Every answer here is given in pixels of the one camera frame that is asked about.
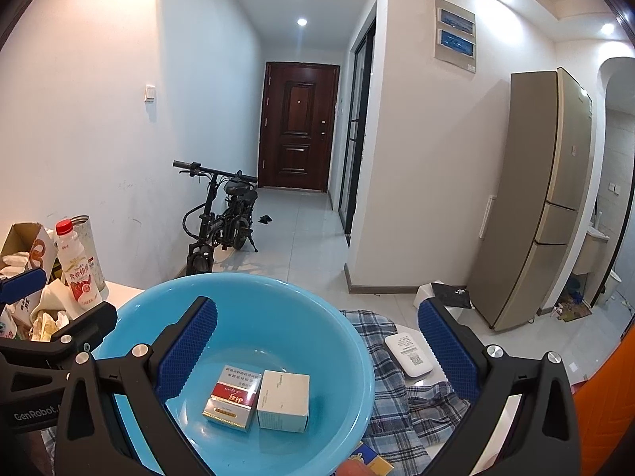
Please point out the metal tin can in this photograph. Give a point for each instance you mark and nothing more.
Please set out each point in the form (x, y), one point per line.
(94, 243)

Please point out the black bag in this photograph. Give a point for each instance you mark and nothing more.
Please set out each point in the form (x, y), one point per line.
(452, 295)

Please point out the blue plaid cloth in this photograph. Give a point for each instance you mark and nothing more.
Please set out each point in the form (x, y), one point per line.
(397, 421)

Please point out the white pocket router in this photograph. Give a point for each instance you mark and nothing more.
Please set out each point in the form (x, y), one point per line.
(409, 353)

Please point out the black framed glass door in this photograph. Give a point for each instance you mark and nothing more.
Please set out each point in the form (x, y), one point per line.
(358, 134)

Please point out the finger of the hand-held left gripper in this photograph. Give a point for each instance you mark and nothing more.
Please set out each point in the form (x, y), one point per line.
(84, 325)
(24, 283)

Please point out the blue plastic basin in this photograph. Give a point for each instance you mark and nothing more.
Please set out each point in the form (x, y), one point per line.
(297, 317)

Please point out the white sink cabinet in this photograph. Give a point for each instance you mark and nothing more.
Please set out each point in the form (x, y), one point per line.
(590, 253)

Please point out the black item on floor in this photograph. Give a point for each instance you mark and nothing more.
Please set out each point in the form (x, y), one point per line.
(264, 218)

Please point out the blue yellow packet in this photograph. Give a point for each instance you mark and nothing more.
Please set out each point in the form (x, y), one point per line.
(372, 461)

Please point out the orange panel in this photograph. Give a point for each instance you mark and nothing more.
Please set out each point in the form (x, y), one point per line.
(605, 406)

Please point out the black electric bike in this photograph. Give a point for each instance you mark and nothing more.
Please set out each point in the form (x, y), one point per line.
(223, 218)

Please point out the crumpled paper bag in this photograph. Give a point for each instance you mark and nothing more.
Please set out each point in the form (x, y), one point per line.
(49, 310)

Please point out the white light switch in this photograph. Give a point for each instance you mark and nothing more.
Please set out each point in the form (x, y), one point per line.
(150, 94)

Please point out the red cigarette box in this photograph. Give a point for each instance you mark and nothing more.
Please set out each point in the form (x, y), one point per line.
(230, 399)

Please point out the red-capped drink bottle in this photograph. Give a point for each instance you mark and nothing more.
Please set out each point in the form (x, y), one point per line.
(79, 270)

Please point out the open brown cardboard box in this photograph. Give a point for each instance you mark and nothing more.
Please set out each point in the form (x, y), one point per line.
(30, 243)

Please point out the red packet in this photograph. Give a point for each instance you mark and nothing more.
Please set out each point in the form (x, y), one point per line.
(352, 468)

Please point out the gold refrigerator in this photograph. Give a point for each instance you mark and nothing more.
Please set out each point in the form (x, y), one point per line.
(526, 183)

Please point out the white stool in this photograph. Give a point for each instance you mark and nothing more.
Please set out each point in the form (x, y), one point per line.
(421, 297)

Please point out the grey electrical panel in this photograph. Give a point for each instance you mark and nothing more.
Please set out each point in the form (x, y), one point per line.
(455, 34)

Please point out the white toilet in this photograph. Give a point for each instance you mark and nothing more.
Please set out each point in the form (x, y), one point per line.
(614, 285)

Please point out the white cardboard box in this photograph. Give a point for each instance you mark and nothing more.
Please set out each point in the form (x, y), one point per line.
(283, 399)

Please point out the white wall bar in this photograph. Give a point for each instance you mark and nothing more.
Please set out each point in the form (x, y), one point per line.
(485, 217)

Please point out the patterned floor mat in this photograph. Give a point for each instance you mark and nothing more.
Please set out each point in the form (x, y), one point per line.
(573, 311)

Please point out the dark wooden entrance door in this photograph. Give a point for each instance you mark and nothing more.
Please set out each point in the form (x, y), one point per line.
(297, 124)

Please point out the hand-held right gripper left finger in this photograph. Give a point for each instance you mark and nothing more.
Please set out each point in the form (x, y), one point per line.
(191, 352)

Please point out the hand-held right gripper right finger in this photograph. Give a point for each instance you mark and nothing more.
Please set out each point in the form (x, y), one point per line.
(446, 352)

